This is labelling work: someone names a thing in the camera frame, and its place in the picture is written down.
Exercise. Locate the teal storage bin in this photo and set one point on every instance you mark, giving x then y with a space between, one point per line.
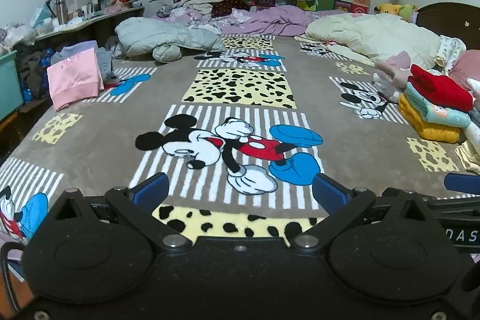
7 84

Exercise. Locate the purple duvet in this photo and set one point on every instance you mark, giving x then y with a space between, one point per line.
277 20

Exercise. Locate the steel thermos flask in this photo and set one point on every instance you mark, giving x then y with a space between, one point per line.
61 10

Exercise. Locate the yellow folded garment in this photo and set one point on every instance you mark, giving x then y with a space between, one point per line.
427 127

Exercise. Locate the grey puffer jacket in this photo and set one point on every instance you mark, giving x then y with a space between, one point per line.
157 35

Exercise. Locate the cluttered wooden desk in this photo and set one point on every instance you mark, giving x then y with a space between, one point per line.
101 18

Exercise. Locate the pink sweatshirt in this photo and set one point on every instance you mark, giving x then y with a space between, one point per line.
75 78

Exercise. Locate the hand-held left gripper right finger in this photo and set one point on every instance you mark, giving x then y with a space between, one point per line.
332 194

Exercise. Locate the red folded garment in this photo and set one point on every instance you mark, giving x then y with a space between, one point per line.
438 87

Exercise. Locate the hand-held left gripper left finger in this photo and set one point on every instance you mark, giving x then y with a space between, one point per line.
150 188

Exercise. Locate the white folded garment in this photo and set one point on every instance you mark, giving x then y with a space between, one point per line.
473 130

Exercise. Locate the printed cartoon blanket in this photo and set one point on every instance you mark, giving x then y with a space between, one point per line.
337 140

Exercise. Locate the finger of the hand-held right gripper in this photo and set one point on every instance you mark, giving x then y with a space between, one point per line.
463 182
457 205

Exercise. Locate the teal folded garment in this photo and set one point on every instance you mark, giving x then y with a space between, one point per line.
431 110

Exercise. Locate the green plush toy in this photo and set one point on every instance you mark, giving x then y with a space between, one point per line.
408 9

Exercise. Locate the white patterned cloth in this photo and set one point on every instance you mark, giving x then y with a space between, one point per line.
450 46

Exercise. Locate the pink pillow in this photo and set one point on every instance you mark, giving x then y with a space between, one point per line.
467 67

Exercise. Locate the yellow plush toy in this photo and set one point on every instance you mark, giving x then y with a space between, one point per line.
386 8

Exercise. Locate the grey folded garment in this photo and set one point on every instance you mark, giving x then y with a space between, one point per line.
104 61

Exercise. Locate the pale pink cloth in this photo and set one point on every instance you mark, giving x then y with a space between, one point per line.
392 69

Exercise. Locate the dark wooden headboard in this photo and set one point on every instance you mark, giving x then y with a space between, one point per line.
446 18

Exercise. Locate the cream duvet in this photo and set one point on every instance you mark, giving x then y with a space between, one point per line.
382 33

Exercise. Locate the dark clothes pile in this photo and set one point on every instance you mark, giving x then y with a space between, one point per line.
35 69

